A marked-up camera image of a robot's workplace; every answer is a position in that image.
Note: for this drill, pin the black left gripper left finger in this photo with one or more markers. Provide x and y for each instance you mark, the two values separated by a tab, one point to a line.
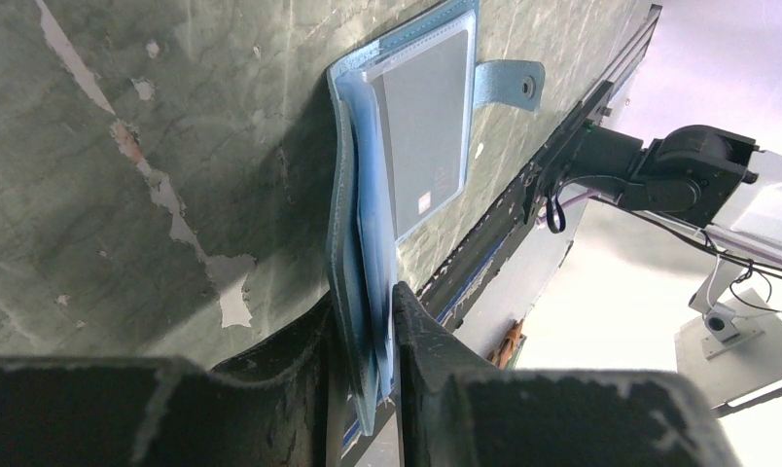
266	406

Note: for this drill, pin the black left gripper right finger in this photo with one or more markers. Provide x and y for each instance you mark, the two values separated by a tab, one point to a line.
456	409

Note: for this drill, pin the blue leather card holder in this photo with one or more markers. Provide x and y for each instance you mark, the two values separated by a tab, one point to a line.
361	241

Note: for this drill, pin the credit card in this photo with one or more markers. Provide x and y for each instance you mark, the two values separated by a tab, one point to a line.
423	94

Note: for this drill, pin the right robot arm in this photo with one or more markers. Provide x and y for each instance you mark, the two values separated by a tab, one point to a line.
700	177

